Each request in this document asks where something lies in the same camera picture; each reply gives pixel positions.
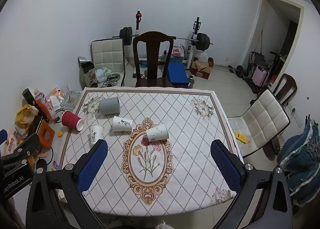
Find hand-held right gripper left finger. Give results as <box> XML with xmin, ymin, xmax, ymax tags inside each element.
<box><xmin>26</xmin><ymin>139</ymin><xmax>108</xmax><ymax>229</ymax></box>

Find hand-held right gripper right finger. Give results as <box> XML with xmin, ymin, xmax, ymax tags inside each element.
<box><xmin>211</xmin><ymin>140</ymin><xmax>293</xmax><ymax>229</ymax></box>

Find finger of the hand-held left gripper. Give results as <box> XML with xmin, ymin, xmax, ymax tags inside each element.
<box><xmin>0</xmin><ymin>129</ymin><xmax>8</xmax><ymax>148</ymax></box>

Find white printed paper cup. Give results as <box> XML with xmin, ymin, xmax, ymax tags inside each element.
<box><xmin>89</xmin><ymin>124</ymin><xmax>105</xmax><ymax>146</ymax></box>
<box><xmin>112</xmin><ymin>115</ymin><xmax>133</xmax><ymax>132</ymax></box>

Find red paper cup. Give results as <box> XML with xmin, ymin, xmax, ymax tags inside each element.
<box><xmin>61</xmin><ymin>110</ymin><xmax>84</xmax><ymax>131</ymax></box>

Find grey cup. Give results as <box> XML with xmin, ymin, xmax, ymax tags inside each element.
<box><xmin>99</xmin><ymin>96</ymin><xmax>121</xmax><ymax>115</ymax></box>

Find white speckled paper cup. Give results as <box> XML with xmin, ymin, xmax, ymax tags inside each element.
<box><xmin>146</xmin><ymin>123</ymin><xmax>169</xmax><ymax>142</ymax></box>

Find orange paper packet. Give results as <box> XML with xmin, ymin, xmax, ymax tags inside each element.
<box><xmin>7</xmin><ymin>129</ymin><xmax>25</xmax><ymax>155</ymax></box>

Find yellow tool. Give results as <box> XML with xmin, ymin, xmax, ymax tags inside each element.
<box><xmin>234</xmin><ymin>132</ymin><xmax>248</xmax><ymax>143</ymax></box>

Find yellow plastic bag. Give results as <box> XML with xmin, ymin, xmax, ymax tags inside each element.
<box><xmin>15</xmin><ymin>104</ymin><xmax>39</xmax><ymax>136</ymax></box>

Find orange box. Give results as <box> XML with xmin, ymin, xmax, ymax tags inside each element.
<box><xmin>32</xmin><ymin>117</ymin><xmax>55</xmax><ymax>150</ymax></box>

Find black cylinder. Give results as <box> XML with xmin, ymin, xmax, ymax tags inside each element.
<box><xmin>22</xmin><ymin>89</ymin><xmax>35</xmax><ymax>105</ymax></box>

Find orange snack packet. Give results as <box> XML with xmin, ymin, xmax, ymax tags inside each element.
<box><xmin>35</xmin><ymin>95</ymin><xmax>57</xmax><ymax>122</ymax></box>

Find floral diamond pattern tablecloth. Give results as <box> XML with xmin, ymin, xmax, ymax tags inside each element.
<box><xmin>58</xmin><ymin>87</ymin><xmax>244</xmax><ymax>217</ymax></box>

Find white padded chair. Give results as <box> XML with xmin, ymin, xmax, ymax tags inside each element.
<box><xmin>90</xmin><ymin>39</ymin><xmax>126</xmax><ymax>87</ymax></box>
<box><xmin>227</xmin><ymin>89</ymin><xmax>291</xmax><ymax>158</ymax></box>

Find clear glass dish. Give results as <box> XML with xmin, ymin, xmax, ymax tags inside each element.
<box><xmin>60</xmin><ymin>89</ymin><xmax>82</xmax><ymax>112</ymax></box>

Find crumpled white bag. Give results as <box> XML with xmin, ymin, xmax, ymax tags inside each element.
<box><xmin>49</xmin><ymin>87</ymin><xmax>65</xmax><ymax>110</ymax></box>

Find blue denim clothes pile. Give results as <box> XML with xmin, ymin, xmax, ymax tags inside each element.
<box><xmin>277</xmin><ymin>119</ymin><xmax>320</xmax><ymax>207</ymax></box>

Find green white plastic bag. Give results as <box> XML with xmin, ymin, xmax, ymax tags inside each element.
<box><xmin>96</xmin><ymin>68</ymin><xmax>112</xmax><ymax>82</ymax></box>

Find dark gift box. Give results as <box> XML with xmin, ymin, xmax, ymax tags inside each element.
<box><xmin>77</xmin><ymin>56</ymin><xmax>98</xmax><ymax>88</ymax></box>

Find white fluffy cloth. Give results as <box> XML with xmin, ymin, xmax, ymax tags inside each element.
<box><xmin>154</xmin><ymin>220</ymin><xmax>173</xmax><ymax>229</ymax></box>

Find pink suitcase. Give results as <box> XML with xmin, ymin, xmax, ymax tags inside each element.
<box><xmin>252</xmin><ymin>65</ymin><xmax>269</xmax><ymax>87</ymax></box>

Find black dumbbell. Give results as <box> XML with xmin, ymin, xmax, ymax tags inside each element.
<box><xmin>228</xmin><ymin>65</ymin><xmax>247</xmax><ymax>78</ymax></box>

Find brown cardboard box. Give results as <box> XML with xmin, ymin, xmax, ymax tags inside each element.
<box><xmin>191</xmin><ymin>60</ymin><xmax>214</xmax><ymax>80</ymax></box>

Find dark wooden chair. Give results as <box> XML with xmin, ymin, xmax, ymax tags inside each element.
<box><xmin>132</xmin><ymin>31</ymin><xmax>174</xmax><ymax>88</ymax></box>
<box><xmin>272</xmin><ymin>73</ymin><xmax>298</xmax><ymax>110</ymax></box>

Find black folded cart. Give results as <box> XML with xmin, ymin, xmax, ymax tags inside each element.
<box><xmin>249</xmin><ymin>51</ymin><xmax>267</xmax><ymax>70</ymax></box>

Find black scooter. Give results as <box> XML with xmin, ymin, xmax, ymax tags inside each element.
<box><xmin>269</xmin><ymin>51</ymin><xmax>288</xmax><ymax>77</ymax></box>

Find white black weight rack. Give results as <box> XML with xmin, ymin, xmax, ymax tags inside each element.
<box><xmin>135</xmin><ymin>11</ymin><xmax>203</xmax><ymax>65</ymax></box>

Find black barbell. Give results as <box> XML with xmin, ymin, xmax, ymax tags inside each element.
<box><xmin>112</xmin><ymin>27</ymin><xmax>214</xmax><ymax>51</ymax></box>

